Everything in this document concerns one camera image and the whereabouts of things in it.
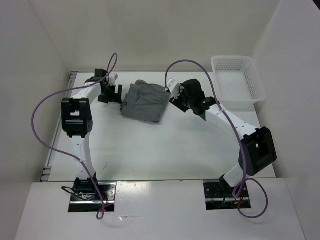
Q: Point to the white plastic basket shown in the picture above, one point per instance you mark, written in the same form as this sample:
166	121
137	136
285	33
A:
237	80

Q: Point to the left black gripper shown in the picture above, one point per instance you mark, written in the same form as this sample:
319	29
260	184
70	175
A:
117	98

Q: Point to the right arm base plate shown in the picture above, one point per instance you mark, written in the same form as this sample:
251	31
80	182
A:
217	198

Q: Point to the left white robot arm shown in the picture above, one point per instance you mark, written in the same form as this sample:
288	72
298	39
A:
77	123

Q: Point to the aluminium table edge rail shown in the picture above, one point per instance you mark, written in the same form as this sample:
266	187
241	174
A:
47	167

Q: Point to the grey shorts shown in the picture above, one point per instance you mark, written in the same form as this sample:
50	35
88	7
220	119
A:
145	102

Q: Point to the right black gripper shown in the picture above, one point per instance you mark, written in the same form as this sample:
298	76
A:
177	102

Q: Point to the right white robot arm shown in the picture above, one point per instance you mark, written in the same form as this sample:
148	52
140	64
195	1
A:
257	149

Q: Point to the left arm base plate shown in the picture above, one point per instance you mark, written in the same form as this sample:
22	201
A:
86	201

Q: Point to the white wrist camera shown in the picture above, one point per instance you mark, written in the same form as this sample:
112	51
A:
174	88
112	78

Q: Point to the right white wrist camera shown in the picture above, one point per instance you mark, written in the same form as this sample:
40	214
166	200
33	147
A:
174	88

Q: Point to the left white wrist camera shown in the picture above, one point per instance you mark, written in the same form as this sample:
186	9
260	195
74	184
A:
112	78

